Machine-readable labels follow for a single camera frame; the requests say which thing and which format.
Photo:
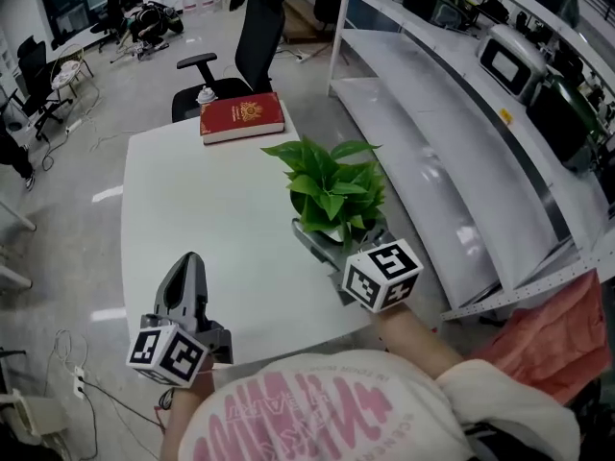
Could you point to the person's white pink-printed shirt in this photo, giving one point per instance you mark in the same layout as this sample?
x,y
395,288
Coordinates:
x,y
312,416

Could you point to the white power strip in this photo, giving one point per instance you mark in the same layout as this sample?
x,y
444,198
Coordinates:
x,y
303,58
73,126
79,382

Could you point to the white frame table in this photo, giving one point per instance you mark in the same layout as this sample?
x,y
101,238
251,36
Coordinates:
x,y
14,281

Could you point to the person's right forearm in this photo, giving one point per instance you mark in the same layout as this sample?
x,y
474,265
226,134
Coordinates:
x,y
413,344

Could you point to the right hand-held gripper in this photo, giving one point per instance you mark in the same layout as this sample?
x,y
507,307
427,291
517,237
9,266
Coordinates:
x,y
384,276

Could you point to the beige waste bin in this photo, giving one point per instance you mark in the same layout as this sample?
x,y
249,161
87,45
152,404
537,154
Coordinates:
x,y
41,416

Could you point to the white countertop appliance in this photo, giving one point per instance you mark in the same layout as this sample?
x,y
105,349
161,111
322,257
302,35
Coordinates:
x,y
509,60

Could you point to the green plant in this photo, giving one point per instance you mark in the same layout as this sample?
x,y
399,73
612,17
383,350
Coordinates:
x,y
331,185

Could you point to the thick red book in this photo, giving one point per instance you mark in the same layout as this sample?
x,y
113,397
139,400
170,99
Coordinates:
x,y
240,115

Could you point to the person's left forearm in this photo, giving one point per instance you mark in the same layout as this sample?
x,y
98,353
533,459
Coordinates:
x,y
185,416

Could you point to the black high-back office chair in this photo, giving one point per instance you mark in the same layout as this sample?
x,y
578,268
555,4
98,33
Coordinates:
x,y
259,41

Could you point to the brown wooden platform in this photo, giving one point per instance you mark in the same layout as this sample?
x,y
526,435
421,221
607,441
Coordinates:
x,y
305,17

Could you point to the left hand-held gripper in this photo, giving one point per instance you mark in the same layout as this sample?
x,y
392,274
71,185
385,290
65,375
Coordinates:
x,y
165,356

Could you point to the pink padded folding chair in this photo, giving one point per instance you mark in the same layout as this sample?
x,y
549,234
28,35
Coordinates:
x,y
552,344

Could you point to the white metal shelving rack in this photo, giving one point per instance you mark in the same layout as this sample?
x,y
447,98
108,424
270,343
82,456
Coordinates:
x,y
456,137

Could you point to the white square table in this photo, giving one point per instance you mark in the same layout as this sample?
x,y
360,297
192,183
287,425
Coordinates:
x,y
202,238

